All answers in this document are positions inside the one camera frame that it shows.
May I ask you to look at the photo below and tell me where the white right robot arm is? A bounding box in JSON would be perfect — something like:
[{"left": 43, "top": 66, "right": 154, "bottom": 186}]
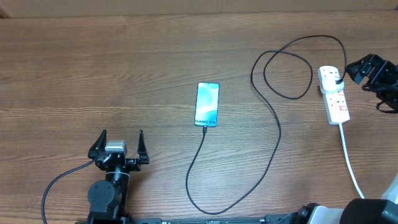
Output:
[{"left": 264, "top": 54, "right": 397, "bottom": 224}]

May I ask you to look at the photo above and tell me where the white charger plug adapter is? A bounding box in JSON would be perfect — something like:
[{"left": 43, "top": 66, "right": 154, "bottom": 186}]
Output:
[{"left": 320, "top": 76, "right": 345, "bottom": 94}]

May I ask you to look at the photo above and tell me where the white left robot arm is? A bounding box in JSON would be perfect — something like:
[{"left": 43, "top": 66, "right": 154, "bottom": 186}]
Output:
[{"left": 87, "top": 129, "right": 149, "bottom": 223}]

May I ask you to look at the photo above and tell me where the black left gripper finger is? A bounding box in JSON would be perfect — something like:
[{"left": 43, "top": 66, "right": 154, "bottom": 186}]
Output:
[
  {"left": 88, "top": 129, "right": 107, "bottom": 159},
  {"left": 137, "top": 130, "right": 149, "bottom": 164}
]

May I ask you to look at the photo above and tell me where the Samsung Galaxy smartphone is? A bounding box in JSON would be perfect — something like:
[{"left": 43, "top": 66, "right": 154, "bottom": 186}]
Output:
[{"left": 194, "top": 82, "right": 220, "bottom": 127}]

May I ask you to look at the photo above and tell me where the white power strip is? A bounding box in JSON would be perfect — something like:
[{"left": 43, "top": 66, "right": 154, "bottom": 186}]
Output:
[{"left": 318, "top": 66, "right": 350, "bottom": 125}]

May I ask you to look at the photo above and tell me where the white power strip cord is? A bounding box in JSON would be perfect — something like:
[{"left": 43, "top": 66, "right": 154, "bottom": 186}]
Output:
[{"left": 338, "top": 123, "right": 366, "bottom": 199}]

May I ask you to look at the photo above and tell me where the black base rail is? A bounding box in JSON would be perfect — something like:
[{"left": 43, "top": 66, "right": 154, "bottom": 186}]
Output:
[{"left": 74, "top": 213, "right": 299, "bottom": 224}]

